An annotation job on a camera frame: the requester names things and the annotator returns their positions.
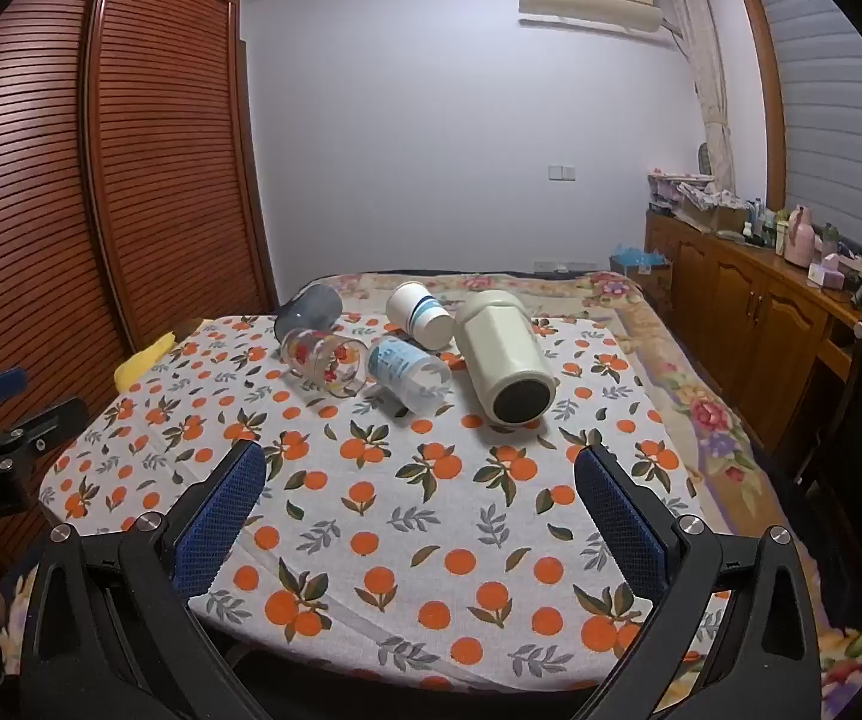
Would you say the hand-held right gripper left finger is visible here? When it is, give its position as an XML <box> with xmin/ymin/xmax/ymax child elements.
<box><xmin>18</xmin><ymin>439</ymin><xmax>274</xmax><ymax>720</ymax></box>

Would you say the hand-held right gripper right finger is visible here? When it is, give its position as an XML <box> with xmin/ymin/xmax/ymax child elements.
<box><xmin>573</xmin><ymin>442</ymin><xmax>824</xmax><ymax>720</ymax></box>

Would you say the red flower glass cup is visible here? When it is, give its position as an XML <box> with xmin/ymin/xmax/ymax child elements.
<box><xmin>280</xmin><ymin>328</ymin><xmax>370</xmax><ymax>399</ymax></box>

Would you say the large cream thermos cup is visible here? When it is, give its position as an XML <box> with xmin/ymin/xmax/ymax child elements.
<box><xmin>453</xmin><ymin>289</ymin><xmax>559</xmax><ymax>425</ymax></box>

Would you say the dark grey plastic cup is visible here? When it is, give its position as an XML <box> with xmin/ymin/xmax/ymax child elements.
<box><xmin>274</xmin><ymin>283</ymin><xmax>344</xmax><ymax>344</ymax></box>

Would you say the clear blue print plastic cup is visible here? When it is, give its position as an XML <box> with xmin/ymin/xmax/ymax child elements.
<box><xmin>366</xmin><ymin>337</ymin><xmax>453</xmax><ymax>411</ymax></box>

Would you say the striped white paper cup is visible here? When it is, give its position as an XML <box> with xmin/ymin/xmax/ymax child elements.
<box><xmin>385</xmin><ymin>281</ymin><xmax>456</xmax><ymax>352</ymax></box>

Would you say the yellow cloth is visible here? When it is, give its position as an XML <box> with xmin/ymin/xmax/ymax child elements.
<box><xmin>115</xmin><ymin>330</ymin><xmax>179</xmax><ymax>393</ymax></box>

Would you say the floral blanket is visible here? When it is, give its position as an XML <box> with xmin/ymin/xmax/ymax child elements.
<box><xmin>292</xmin><ymin>270</ymin><xmax>862</xmax><ymax>720</ymax></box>

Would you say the orange fruit print tablecloth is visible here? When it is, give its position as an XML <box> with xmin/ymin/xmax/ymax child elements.
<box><xmin>38</xmin><ymin>313</ymin><xmax>732</xmax><ymax>693</ymax></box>

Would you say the brown slatted wooden wardrobe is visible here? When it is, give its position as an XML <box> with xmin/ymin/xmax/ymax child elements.
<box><xmin>0</xmin><ymin>0</ymin><xmax>279</xmax><ymax>451</ymax></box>

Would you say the wooden sideboard cabinet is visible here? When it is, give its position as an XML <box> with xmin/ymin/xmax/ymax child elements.
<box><xmin>644</xmin><ymin>208</ymin><xmax>862</xmax><ymax>458</ymax></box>

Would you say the blue plastic bag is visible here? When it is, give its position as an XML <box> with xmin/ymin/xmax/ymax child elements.
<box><xmin>609</xmin><ymin>243</ymin><xmax>674</xmax><ymax>275</ymax></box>

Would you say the floral cardboard box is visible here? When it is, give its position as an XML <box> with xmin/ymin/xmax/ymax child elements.
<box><xmin>646</xmin><ymin>169</ymin><xmax>751</xmax><ymax>235</ymax></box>

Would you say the pink jug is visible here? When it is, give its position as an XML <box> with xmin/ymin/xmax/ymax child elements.
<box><xmin>783</xmin><ymin>204</ymin><xmax>816</xmax><ymax>269</ymax></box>

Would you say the cream patterned curtain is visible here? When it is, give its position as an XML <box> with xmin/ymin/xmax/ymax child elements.
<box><xmin>660</xmin><ymin>0</ymin><xmax>738</xmax><ymax>196</ymax></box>

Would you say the window blind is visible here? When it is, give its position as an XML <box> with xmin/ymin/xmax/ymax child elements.
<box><xmin>750</xmin><ymin>0</ymin><xmax>862</xmax><ymax>271</ymax></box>

